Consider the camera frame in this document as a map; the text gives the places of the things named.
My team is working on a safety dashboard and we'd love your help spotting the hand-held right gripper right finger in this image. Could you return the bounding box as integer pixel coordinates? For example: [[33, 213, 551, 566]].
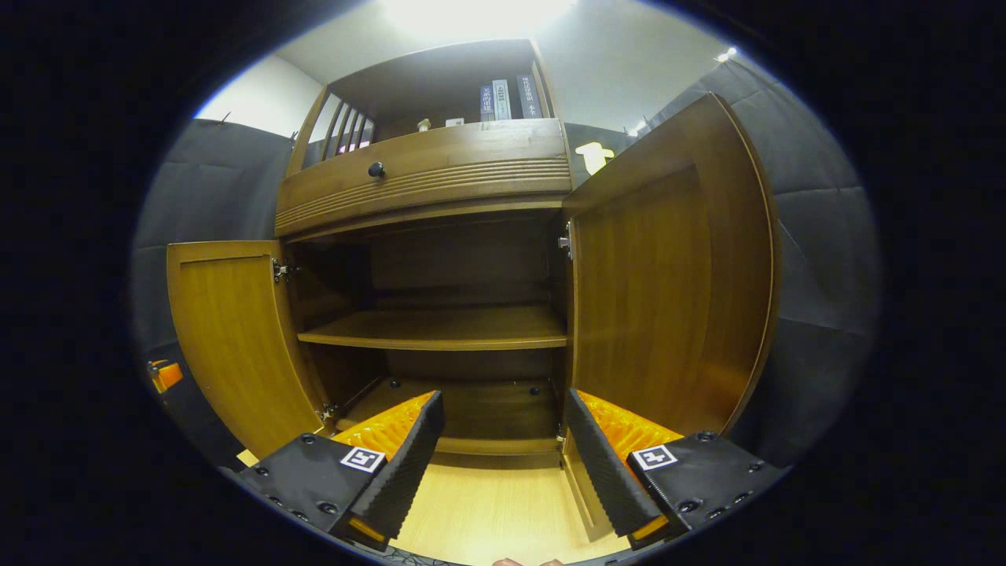
[[562, 388, 789, 551]]

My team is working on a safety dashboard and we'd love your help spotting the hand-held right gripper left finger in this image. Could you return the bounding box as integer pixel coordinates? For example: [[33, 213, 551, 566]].
[[234, 391, 446, 551]]

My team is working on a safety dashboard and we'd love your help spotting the wooden double-door shoe cabinet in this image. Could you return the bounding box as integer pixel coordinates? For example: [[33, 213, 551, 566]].
[[271, 38, 578, 472]]

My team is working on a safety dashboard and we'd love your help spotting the wooden cabinet drawer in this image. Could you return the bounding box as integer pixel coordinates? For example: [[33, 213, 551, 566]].
[[277, 118, 572, 213]]

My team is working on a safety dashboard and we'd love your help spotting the wooden inner shelf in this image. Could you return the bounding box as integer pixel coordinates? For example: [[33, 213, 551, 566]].
[[296, 305, 568, 351]]

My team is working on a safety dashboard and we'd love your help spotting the dark grey book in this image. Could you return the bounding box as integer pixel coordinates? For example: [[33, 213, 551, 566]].
[[516, 74, 545, 119]]

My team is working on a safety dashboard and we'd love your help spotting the large ceiling light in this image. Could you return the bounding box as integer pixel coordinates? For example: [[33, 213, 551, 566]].
[[381, 0, 578, 40]]

